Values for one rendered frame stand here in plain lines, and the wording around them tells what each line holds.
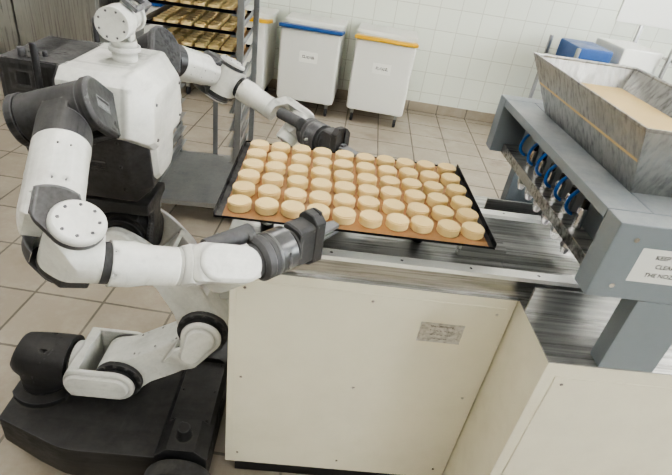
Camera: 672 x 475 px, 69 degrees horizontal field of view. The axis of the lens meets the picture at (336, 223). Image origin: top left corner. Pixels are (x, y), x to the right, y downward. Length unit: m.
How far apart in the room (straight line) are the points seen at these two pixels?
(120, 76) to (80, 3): 3.64
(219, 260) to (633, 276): 0.73
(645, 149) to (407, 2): 4.13
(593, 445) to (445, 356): 0.39
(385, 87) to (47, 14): 2.84
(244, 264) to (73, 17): 4.07
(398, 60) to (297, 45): 0.87
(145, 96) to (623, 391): 1.17
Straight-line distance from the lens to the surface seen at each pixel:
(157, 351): 1.56
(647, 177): 1.07
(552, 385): 1.18
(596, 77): 1.53
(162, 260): 0.81
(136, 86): 1.07
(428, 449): 1.64
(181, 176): 3.02
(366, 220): 1.03
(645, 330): 1.14
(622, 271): 1.01
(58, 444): 1.73
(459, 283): 1.19
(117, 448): 1.68
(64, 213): 0.78
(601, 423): 1.33
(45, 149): 0.88
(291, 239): 0.91
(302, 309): 1.20
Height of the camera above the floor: 1.54
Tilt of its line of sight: 32 degrees down
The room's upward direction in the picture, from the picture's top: 9 degrees clockwise
